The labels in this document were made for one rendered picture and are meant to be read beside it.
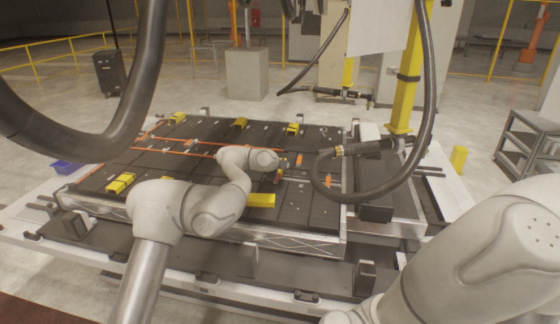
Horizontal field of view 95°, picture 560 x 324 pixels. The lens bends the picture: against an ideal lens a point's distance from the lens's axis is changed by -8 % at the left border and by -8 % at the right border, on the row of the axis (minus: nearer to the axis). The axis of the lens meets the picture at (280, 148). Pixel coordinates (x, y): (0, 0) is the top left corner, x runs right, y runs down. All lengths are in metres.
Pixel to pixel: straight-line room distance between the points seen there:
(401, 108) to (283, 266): 0.81
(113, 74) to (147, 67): 6.80
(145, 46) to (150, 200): 0.52
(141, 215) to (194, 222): 0.16
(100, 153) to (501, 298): 0.42
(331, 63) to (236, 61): 1.88
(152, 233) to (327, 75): 5.30
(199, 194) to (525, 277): 0.66
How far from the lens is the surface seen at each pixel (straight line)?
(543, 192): 0.45
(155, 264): 0.82
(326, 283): 1.28
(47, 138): 0.32
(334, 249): 1.30
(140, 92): 0.36
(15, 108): 0.31
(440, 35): 5.88
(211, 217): 0.72
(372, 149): 1.10
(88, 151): 0.34
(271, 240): 1.32
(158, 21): 0.39
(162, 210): 0.79
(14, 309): 2.91
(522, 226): 0.33
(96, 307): 2.58
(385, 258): 1.57
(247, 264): 1.22
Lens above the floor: 1.90
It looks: 28 degrees down
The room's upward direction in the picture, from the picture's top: straight up
